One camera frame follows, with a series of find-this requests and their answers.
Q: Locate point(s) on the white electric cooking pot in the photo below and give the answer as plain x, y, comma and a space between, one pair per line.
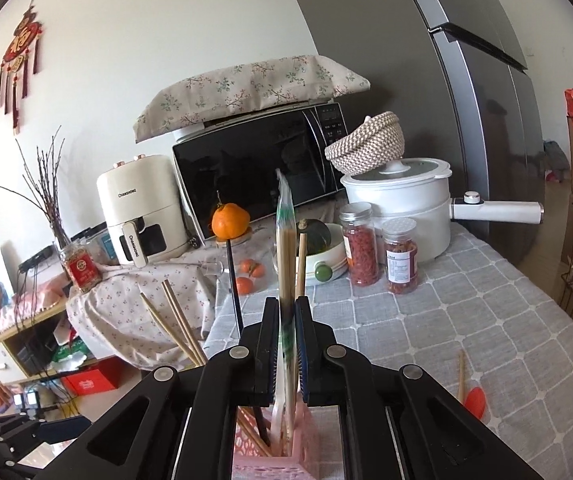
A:
406, 200

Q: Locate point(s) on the white ceramic pot green knob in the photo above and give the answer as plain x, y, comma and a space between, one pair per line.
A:
331, 265

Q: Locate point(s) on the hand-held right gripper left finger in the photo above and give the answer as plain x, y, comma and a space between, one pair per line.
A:
272, 355

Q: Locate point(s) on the wooden chopstick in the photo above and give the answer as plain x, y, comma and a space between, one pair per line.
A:
301, 265
166, 327
181, 317

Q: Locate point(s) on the pink perforated plastic basket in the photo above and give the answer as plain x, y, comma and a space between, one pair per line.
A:
316, 465

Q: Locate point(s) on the dry branches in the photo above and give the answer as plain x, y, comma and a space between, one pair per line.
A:
46, 190

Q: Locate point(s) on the red plastic spoon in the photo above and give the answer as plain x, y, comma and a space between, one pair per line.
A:
475, 401

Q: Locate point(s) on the cream air fryer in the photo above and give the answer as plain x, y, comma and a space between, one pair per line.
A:
136, 200

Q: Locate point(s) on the small floral print cloth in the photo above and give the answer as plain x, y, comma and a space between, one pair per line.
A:
156, 285

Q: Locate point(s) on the black microwave oven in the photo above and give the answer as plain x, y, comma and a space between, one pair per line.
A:
246, 170

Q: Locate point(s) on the grey refrigerator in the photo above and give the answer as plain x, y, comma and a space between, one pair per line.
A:
391, 60

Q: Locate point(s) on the green pumpkin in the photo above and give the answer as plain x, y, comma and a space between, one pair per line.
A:
316, 237

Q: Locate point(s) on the clear containers with black lids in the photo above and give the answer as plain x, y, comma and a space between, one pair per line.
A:
94, 242

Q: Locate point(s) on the red gift box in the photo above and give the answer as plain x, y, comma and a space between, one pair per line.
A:
89, 381

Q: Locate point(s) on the jar of red goji berries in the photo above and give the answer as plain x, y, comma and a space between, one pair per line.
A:
361, 250

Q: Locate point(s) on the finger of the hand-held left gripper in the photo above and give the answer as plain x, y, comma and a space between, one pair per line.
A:
16, 457
61, 429

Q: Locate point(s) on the floral microwave cover cloth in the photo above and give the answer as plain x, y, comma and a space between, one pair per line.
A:
246, 92

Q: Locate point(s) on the plastic-wrapped chopsticks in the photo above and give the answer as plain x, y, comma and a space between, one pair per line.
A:
285, 240

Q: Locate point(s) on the green package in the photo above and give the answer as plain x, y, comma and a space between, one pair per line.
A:
69, 354

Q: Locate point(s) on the black power strip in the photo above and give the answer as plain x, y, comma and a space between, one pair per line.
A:
37, 259

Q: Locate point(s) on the black chopstick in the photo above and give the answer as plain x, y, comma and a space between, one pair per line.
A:
235, 290

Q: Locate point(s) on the wooden shelf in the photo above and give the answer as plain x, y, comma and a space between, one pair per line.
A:
11, 330

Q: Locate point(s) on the labelled jar of dried fruit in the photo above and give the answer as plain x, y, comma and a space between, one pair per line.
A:
400, 260

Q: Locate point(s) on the red hanging wall ornament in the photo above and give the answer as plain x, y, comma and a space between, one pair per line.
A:
19, 55

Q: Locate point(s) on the red label glass jar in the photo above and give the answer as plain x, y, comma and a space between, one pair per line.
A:
82, 270

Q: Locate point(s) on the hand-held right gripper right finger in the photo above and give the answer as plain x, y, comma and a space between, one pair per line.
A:
306, 360

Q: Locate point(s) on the grey checked tablecloth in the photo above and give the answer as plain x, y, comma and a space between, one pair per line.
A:
466, 310

